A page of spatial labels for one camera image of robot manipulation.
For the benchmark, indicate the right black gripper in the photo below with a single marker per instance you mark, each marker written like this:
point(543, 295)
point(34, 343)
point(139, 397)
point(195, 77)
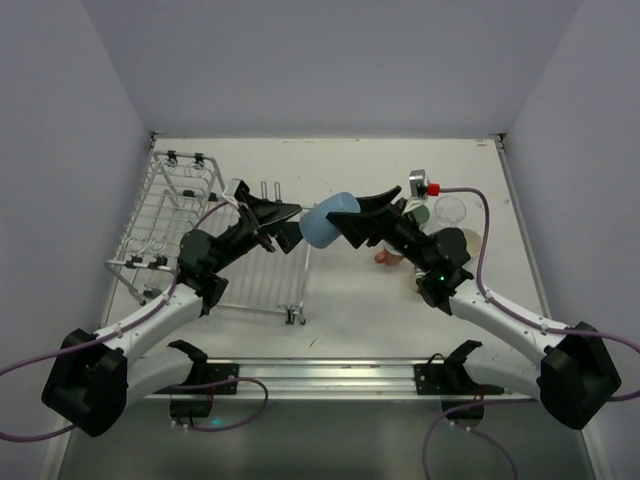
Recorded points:
point(388, 221)

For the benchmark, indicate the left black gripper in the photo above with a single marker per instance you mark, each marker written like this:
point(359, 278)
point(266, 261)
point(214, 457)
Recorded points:
point(254, 224)

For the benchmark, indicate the blue cup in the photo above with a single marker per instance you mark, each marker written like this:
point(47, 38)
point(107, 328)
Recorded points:
point(314, 226)

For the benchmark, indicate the pink ceramic mug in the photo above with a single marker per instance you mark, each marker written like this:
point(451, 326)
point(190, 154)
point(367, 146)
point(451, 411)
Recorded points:
point(388, 258)

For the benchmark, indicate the light green cup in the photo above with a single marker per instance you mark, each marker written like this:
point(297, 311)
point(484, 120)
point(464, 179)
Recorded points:
point(420, 215)

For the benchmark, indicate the beige brown cup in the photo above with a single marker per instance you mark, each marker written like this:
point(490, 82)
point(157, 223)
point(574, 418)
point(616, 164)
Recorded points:
point(416, 279)

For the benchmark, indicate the clear glass cup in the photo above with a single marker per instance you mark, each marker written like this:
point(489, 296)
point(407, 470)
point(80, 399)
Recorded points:
point(449, 211)

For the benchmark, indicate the white ceramic mug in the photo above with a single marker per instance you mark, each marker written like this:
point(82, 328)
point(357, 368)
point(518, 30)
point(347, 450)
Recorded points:
point(473, 242)

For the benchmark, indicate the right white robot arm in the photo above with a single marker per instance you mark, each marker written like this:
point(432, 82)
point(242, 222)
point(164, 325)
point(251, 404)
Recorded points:
point(569, 370)

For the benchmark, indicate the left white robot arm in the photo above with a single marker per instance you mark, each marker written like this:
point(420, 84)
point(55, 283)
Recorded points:
point(97, 375)

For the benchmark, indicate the left black control box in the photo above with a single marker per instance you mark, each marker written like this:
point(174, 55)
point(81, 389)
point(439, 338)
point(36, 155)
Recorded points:
point(188, 410)

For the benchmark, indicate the black control box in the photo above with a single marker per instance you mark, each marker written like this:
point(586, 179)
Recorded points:
point(465, 413)
point(188, 410)

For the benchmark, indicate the right black control box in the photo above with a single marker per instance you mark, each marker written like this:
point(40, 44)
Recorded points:
point(465, 413)

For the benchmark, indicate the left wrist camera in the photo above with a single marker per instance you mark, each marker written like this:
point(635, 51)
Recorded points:
point(235, 192)

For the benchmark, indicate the silver wire dish rack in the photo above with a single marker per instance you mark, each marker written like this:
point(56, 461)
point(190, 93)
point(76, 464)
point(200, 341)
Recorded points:
point(182, 190)

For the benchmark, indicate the aluminium mounting rail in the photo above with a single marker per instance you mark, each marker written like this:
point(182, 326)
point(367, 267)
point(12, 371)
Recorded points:
point(364, 379)

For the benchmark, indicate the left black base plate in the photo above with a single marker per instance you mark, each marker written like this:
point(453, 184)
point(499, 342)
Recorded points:
point(217, 375)

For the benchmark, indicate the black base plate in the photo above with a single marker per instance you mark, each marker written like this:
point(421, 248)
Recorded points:
point(446, 375)
point(217, 375)

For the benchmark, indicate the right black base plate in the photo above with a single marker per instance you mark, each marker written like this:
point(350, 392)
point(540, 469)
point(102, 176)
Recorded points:
point(446, 375)

